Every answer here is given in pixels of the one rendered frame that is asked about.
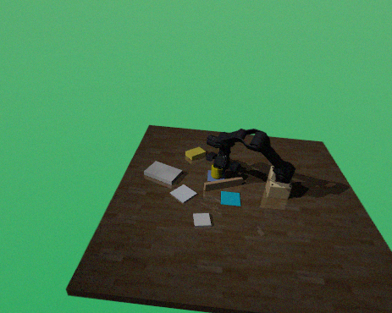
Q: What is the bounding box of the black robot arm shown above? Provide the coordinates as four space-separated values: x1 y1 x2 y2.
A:
207 129 296 184

